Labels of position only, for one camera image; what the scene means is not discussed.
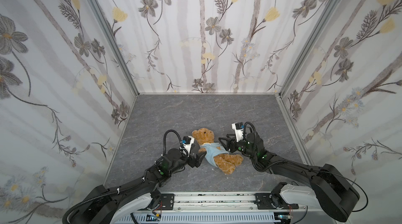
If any brown teddy bear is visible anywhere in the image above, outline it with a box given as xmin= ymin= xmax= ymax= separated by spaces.
xmin=192 ymin=128 xmax=244 ymax=175

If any light blue teddy hoodie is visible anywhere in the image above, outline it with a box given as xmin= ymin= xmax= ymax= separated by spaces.
xmin=200 ymin=142 xmax=229 ymax=167

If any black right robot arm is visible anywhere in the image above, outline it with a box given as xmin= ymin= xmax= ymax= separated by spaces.
xmin=219 ymin=132 xmax=360 ymax=223

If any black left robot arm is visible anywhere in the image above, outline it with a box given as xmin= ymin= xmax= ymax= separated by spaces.
xmin=62 ymin=148 xmax=206 ymax=224

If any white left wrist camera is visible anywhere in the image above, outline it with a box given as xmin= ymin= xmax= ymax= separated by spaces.
xmin=180 ymin=136 xmax=195 ymax=157

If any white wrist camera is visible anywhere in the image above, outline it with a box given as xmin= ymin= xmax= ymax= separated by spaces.
xmin=232 ymin=122 xmax=244 ymax=142
xmin=180 ymin=136 xmax=195 ymax=157

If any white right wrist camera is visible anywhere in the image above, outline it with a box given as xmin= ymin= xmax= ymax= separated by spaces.
xmin=232 ymin=122 xmax=244 ymax=142

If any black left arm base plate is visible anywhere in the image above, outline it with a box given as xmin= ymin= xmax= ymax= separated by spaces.
xmin=150 ymin=194 xmax=175 ymax=211

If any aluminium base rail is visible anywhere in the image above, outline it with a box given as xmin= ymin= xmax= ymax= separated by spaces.
xmin=84 ymin=191 xmax=346 ymax=224

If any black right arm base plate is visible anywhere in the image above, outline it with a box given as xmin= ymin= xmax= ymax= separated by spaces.
xmin=254 ymin=193 xmax=299 ymax=210

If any white perforated cable tray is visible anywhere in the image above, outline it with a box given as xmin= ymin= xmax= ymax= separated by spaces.
xmin=117 ymin=212 xmax=281 ymax=224

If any black corrugated cable conduit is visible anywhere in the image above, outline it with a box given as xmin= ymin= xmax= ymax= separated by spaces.
xmin=62 ymin=187 xmax=121 ymax=224

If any aluminium corner post right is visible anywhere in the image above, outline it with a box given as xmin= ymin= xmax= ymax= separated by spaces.
xmin=278 ymin=0 xmax=341 ymax=98

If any aluminium corner post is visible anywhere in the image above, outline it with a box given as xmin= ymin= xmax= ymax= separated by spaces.
xmin=87 ymin=0 xmax=140 ymax=98
xmin=278 ymin=0 xmax=341 ymax=98

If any aluminium corner post left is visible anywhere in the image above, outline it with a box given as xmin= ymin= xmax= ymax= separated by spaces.
xmin=87 ymin=0 xmax=140 ymax=98

